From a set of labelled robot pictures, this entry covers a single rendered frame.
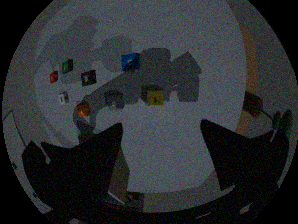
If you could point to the red block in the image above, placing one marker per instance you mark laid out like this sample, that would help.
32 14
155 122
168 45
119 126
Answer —
54 76

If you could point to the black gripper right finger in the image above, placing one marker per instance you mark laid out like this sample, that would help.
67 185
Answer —
231 153

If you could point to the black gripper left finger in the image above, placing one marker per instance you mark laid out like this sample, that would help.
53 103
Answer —
91 162

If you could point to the blue block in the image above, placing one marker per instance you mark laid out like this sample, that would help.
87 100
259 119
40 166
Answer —
131 61

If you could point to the green block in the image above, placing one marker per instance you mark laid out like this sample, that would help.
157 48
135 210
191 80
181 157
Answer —
67 66

